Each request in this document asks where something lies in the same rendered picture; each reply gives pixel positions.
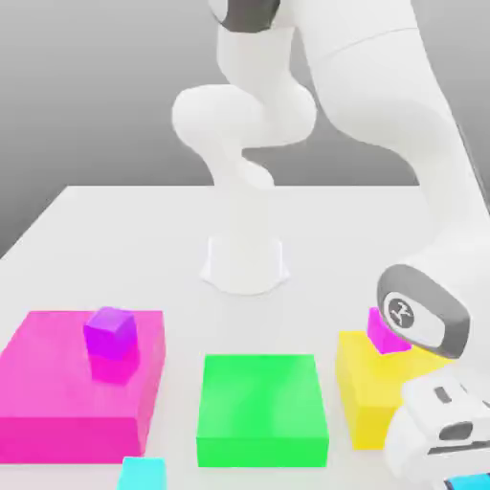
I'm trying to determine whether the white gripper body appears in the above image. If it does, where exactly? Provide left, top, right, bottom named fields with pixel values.
left=384, top=407, right=490, bottom=490

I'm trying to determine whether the large pink box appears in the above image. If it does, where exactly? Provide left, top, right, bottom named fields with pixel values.
left=0, top=309, right=167, bottom=465

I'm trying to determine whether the large yellow box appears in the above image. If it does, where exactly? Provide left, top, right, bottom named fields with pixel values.
left=335, top=329, right=457, bottom=452

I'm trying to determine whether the large green box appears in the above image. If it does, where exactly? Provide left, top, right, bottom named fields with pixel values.
left=195, top=353, right=330, bottom=469

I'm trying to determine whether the small magenta cube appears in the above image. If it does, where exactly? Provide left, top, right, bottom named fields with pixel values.
left=366, top=305, right=413, bottom=356

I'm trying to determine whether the small purple cube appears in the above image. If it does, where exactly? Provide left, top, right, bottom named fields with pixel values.
left=82, top=305, right=138, bottom=362

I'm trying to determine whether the small blue cube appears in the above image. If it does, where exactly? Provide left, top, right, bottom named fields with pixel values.
left=443, top=473, right=490, bottom=490

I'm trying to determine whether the small cyan cube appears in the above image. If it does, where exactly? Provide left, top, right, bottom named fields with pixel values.
left=116, top=457, right=168, bottom=490

